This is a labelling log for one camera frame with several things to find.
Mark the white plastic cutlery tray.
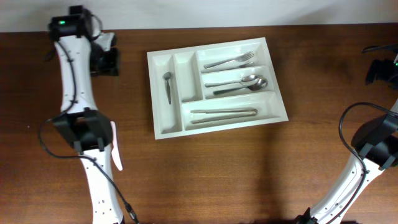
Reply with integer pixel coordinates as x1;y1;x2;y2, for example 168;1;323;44
147;37;288;139

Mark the large steel spoon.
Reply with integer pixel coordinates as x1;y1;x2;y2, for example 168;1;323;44
213;78;268;95
204;75;259;88

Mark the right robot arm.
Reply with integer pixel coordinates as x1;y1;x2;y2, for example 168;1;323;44
294;102;397;223

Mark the small steel teaspoon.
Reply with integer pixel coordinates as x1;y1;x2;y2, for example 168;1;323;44
163;72;172;105

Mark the pink white plastic knife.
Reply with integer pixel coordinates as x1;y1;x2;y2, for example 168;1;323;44
110;121;123;171

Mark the steel fork in tray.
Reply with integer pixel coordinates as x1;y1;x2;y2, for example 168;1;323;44
203;51;254;69

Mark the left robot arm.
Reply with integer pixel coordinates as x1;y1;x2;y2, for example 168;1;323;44
49;6;124;223

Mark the steel fork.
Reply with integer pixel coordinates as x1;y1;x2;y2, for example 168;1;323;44
219;62;255;72
203;51;254;69

